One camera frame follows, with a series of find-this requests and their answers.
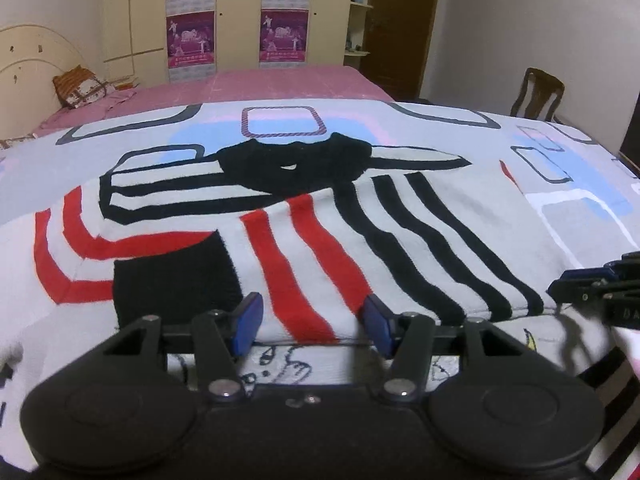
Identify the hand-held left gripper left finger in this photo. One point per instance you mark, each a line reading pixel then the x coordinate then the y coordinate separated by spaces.
pixel 247 321

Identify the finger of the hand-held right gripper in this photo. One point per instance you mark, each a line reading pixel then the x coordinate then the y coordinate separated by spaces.
pixel 590 276
pixel 575 294

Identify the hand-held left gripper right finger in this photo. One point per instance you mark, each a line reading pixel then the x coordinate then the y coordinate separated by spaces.
pixel 377 326

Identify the red black striped white sweater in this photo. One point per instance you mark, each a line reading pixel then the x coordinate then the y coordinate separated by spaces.
pixel 310 260

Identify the dark furniture piece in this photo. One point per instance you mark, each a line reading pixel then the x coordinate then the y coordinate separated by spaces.
pixel 631 140

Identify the dark wooden chair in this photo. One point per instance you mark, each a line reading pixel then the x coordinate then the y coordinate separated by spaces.
pixel 537 82

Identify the grey blanket with square print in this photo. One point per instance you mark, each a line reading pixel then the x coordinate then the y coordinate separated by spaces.
pixel 450 130

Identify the pink bed sheet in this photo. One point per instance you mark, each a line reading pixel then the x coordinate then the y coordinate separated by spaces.
pixel 250 85

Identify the small shelf ornament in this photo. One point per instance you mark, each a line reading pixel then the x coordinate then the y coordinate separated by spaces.
pixel 357 45

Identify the orange white patterned pillow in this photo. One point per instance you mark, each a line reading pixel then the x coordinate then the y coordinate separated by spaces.
pixel 82 87

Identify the white brown patterned pillow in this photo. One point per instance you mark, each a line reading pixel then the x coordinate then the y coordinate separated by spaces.
pixel 17 141

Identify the cream wardrobe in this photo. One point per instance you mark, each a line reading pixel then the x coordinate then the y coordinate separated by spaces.
pixel 240 20

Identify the brown wooden door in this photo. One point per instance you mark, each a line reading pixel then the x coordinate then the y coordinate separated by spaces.
pixel 400 25

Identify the cream corner shelf unit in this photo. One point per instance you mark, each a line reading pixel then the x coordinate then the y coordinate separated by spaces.
pixel 360 15

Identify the cream round headboard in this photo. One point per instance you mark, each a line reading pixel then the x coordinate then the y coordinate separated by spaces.
pixel 30 60

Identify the purple wall poster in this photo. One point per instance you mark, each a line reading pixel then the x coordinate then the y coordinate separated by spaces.
pixel 191 40
pixel 283 35

